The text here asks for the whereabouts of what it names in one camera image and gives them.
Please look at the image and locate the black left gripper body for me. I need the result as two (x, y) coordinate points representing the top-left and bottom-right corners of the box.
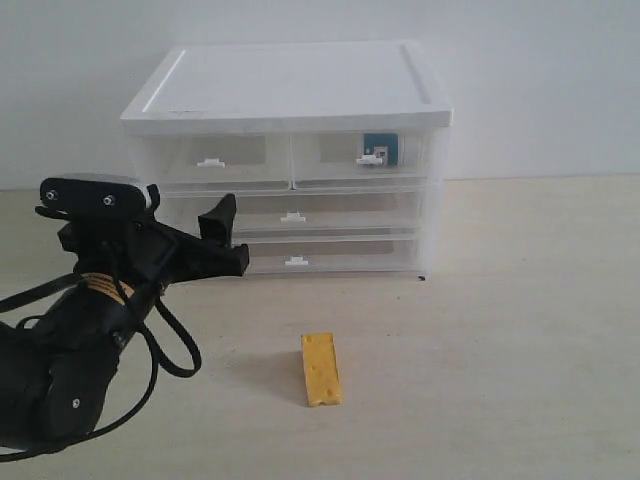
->
(55, 209), (200, 288)

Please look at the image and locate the white teal pill bottle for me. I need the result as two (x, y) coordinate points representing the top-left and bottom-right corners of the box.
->
(357, 133), (400, 167)

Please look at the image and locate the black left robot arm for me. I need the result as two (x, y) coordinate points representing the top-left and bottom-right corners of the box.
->
(1, 194), (249, 457)

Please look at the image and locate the clear bottom wide drawer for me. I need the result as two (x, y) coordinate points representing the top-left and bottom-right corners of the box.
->
(247, 237), (425, 274)

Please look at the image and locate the clear wide drawer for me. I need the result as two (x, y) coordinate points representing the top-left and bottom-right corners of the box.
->
(247, 237), (425, 274)
(149, 188), (426, 236)

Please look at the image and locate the clear middle wide drawer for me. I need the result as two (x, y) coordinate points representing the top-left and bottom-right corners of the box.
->
(149, 188), (426, 236)

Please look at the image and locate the white plastic drawer cabinet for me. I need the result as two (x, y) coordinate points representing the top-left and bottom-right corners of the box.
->
(121, 40), (454, 277)

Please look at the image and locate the yellow cheese wedge toy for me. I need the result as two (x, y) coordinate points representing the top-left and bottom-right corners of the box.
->
(301, 332), (343, 407)

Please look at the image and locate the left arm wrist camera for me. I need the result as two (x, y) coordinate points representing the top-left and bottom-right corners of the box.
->
(39, 173), (160, 220)

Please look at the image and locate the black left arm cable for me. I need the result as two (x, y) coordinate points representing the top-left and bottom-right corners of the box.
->
(0, 239), (203, 459)

